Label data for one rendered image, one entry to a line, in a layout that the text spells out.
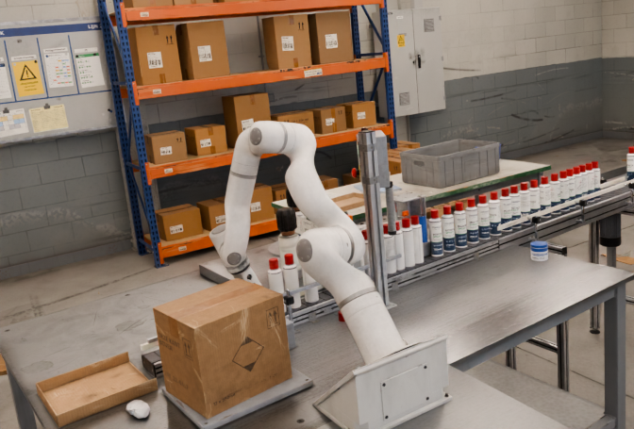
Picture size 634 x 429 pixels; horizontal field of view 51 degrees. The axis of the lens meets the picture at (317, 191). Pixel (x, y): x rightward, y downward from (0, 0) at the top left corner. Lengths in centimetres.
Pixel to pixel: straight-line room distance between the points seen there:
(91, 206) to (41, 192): 48
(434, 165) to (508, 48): 519
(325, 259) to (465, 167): 288
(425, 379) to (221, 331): 56
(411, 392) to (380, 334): 17
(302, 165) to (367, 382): 67
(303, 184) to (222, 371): 58
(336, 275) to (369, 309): 13
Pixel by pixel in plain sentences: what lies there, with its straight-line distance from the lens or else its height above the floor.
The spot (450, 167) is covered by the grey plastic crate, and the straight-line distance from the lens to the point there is 455.
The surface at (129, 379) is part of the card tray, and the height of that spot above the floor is 83.
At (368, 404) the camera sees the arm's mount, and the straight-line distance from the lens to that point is 178.
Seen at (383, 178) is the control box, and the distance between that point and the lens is 244.
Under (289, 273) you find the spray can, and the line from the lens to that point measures 244.
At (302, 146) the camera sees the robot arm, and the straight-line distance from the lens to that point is 208.
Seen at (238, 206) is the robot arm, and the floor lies 132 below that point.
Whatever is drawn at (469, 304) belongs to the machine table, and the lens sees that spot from 257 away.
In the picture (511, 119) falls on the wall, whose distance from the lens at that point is 962.
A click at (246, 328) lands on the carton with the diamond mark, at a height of 106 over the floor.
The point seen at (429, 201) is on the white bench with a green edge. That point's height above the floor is 75.
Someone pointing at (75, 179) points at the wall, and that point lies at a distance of 676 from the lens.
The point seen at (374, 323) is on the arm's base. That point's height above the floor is 107.
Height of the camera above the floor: 182
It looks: 12 degrees down
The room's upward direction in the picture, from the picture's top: 6 degrees counter-clockwise
